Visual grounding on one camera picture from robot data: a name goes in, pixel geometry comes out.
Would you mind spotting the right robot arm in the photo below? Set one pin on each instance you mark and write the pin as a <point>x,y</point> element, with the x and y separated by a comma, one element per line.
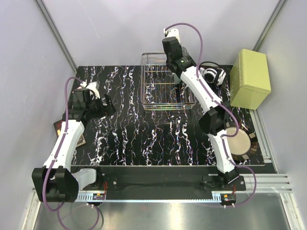
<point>216,112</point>

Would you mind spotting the beige brown rimmed plate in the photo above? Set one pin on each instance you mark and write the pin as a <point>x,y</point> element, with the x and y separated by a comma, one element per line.
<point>244,145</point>

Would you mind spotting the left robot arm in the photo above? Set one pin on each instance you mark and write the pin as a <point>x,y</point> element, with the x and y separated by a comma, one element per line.
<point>54,181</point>

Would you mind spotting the light blue plate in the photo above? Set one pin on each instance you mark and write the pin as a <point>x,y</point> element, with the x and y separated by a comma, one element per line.
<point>177,78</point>

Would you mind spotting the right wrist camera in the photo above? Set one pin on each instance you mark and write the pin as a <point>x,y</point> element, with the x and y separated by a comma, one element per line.
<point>172,33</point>

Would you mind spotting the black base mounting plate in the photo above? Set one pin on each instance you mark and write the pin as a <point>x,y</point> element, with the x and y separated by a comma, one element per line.
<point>164,183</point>

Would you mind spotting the white black headphones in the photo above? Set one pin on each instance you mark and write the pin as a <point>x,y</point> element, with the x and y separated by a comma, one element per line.
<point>212,72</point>

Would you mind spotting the yellow-green box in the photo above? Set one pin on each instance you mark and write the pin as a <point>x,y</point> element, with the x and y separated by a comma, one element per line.
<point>249,80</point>

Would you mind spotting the dark book with house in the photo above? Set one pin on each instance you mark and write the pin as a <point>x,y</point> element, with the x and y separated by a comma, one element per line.
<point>57,127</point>

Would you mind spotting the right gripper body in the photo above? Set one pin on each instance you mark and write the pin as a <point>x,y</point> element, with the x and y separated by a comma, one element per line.
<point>179,47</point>

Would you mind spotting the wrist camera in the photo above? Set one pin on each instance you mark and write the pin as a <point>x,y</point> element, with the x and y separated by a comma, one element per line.
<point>94,86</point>
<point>172,33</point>

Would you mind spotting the metal wire dish rack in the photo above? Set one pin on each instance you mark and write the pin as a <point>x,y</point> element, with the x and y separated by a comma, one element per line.
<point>159,92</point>

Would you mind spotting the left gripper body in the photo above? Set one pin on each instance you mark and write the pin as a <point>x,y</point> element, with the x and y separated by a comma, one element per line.
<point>105,105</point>

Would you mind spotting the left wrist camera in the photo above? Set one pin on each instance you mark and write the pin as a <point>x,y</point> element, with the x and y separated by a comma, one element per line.
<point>94,86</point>

